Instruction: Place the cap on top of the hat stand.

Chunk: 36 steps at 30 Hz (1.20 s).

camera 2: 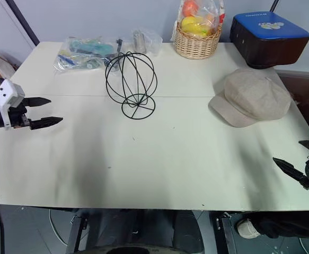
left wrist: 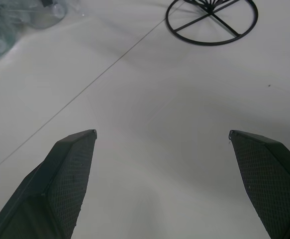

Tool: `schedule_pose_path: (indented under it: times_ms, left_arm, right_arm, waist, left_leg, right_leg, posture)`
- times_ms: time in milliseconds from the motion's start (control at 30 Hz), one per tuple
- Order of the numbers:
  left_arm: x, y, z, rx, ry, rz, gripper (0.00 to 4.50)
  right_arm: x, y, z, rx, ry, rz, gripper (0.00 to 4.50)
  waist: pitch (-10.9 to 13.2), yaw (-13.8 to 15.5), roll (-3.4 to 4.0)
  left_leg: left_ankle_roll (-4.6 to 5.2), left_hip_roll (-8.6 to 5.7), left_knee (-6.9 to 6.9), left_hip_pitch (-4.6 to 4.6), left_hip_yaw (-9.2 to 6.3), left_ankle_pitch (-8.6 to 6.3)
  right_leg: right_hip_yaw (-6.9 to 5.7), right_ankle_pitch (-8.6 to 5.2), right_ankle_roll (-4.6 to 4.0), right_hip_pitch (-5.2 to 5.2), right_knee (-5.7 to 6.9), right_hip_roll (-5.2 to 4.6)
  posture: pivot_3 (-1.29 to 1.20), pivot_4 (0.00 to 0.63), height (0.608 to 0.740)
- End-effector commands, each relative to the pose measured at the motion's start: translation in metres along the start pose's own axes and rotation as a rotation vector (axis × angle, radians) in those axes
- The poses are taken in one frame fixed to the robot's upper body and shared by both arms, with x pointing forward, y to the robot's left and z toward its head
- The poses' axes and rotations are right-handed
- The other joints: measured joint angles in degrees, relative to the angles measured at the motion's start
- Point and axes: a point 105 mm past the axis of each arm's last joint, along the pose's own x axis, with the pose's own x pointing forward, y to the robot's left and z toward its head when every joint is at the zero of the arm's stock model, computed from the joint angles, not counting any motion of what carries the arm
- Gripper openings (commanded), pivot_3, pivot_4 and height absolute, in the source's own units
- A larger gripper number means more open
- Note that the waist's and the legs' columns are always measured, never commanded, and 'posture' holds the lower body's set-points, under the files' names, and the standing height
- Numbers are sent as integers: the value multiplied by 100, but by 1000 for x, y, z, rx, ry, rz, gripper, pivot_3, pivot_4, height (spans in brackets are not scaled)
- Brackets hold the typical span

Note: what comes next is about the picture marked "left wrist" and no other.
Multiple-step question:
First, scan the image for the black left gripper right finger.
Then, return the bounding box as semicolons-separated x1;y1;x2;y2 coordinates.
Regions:
228;129;290;239

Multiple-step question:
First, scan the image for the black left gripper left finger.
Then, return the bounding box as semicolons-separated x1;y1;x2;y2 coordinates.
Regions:
0;129;97;239

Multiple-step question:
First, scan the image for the clear plastic bag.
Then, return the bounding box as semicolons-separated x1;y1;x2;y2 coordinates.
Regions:
0;0;68;72

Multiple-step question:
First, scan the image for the black wire ring stand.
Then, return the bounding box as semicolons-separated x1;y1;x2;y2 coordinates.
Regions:
166;0;259;47

